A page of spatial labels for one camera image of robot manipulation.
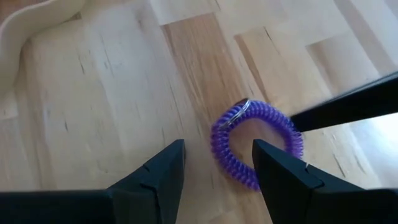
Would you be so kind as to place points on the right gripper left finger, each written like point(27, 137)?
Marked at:
point(93, 208)

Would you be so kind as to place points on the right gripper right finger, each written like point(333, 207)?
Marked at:
point(311, 202)

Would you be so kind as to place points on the wooden shelf riser black legs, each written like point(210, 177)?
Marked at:
point(357, 102)

